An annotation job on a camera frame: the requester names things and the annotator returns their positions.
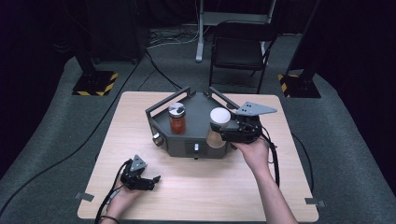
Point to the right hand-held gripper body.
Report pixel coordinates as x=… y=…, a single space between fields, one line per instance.
x=246 y=130

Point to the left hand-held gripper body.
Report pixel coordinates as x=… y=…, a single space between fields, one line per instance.
x=134 y=179

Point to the glass jar white lid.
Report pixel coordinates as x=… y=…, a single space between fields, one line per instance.
x=219 y=115

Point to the black corner rack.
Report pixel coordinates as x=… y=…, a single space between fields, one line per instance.
x=196 y=124

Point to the glass jar silver lid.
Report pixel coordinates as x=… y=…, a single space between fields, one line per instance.
x=177 y=123

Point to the person's left hand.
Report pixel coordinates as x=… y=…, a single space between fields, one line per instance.
x=121 y=199

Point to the person's right hand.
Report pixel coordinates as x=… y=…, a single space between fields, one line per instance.
x=255 y=155

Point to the silver rack knob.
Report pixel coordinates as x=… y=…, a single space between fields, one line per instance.
x=157 y=139
x=196 y=149

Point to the black wristband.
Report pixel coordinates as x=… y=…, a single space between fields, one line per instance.
x=109 y=217

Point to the grey tape piece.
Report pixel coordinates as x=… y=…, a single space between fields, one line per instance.
x=315 y=202
x=83 y=196

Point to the black stand striped base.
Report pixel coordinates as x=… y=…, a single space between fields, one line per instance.
x=95 y=82
x=300 y=87

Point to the black folding chair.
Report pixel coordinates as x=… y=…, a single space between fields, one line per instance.
x=238 y=49

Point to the grey metal stand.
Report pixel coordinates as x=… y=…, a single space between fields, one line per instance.
x=200 y=37

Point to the black cabinet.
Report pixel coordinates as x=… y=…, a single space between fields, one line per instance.
x=118 y=31

